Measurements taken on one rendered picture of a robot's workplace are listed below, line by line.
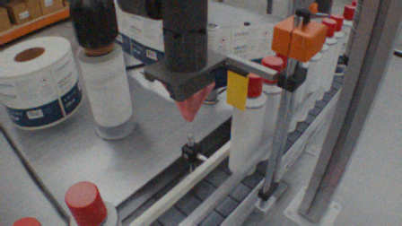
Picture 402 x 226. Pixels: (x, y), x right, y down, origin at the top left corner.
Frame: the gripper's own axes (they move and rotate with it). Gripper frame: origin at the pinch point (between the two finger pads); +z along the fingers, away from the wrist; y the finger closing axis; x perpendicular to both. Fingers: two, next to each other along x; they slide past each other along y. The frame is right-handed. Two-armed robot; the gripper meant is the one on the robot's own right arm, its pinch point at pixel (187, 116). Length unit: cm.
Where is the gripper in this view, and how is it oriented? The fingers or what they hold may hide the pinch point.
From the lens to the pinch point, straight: 45.3
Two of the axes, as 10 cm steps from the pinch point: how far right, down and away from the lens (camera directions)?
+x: 7.6, 4.0, -5.1
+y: -6.5, 4.6, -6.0
